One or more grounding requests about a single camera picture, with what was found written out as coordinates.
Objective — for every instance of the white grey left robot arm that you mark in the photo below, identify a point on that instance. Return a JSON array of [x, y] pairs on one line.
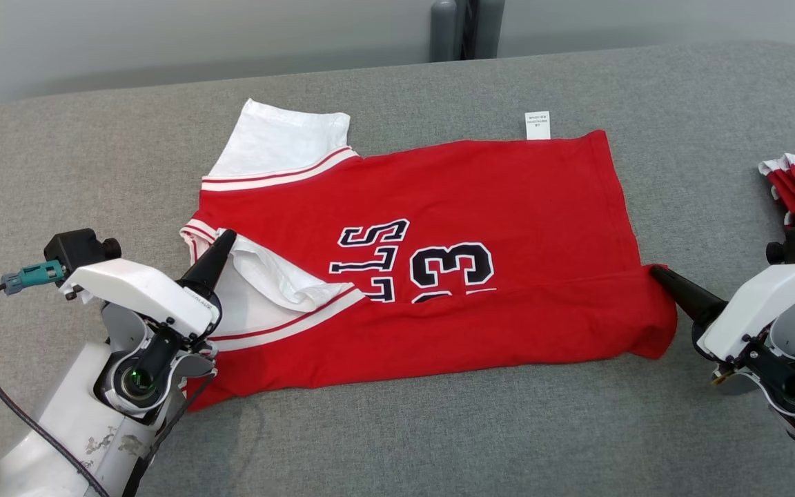
[[66, 428]]

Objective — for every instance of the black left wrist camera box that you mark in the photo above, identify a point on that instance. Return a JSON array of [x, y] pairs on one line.
[[76, 245]]

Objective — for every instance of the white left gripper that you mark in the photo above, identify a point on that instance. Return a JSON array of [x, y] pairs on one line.
[[142, 297]]

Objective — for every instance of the red jersey white sleeves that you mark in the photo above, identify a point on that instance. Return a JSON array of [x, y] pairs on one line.
[[473, 193]]

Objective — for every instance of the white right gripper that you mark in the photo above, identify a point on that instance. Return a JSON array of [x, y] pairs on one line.
[[756, 310]]

